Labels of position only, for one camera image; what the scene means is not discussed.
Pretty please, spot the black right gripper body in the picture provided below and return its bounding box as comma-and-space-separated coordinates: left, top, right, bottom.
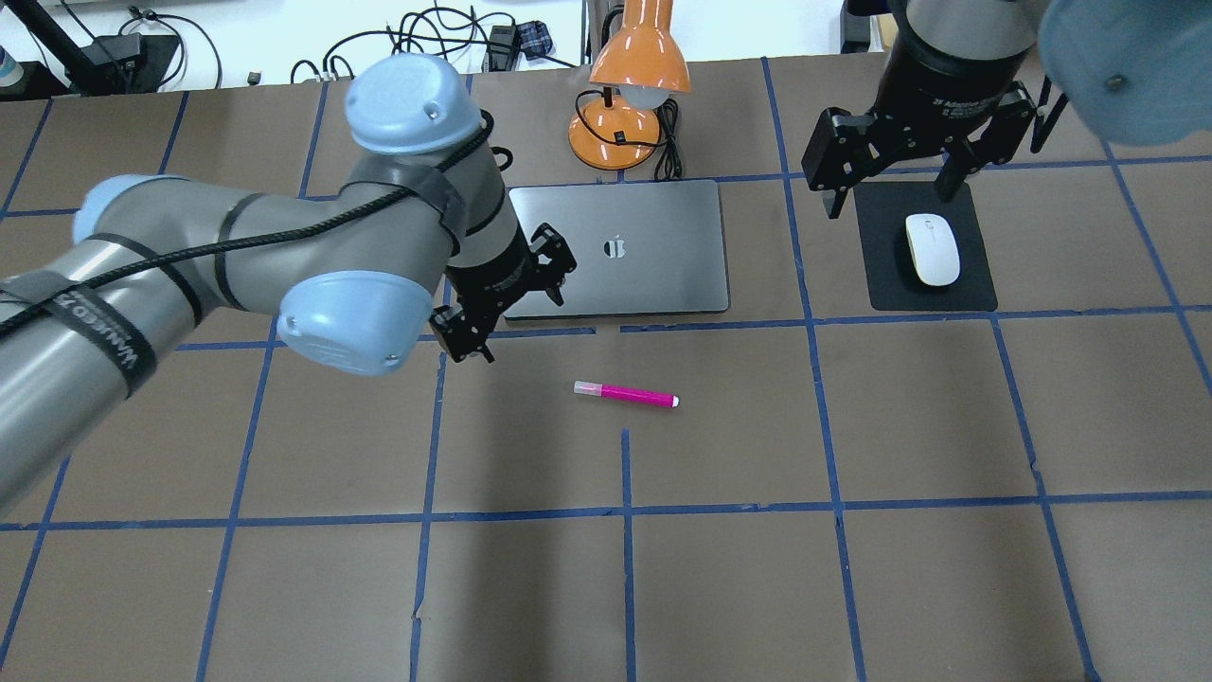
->
801, 33, 1036, 190

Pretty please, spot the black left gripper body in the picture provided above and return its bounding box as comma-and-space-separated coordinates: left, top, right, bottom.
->
430, 222, 578, 363

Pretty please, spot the white computer mouse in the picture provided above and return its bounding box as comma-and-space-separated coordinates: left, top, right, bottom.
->
904, 213, 961, 288

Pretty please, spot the pink highlighter pen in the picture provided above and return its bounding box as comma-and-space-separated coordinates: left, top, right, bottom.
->
573, 382, 680, 409

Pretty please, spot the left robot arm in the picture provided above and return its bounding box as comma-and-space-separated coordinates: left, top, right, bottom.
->
1, 53, 577, 512

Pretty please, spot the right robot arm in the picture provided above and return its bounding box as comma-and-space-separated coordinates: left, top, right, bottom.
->
801, 1, 1211, 219

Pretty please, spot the black mousepad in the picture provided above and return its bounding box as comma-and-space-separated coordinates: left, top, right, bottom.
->
854, 182, 997, 313

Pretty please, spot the silver laptop notebook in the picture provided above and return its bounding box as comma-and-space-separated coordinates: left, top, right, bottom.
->
505, 180, 731, 322

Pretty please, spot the orange desk lamp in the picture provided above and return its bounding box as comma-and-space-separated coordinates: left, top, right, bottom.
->
567, 1, 692, 180

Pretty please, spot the black lamp power cable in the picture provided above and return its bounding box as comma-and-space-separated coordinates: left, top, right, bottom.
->
651, 97, 685, 182

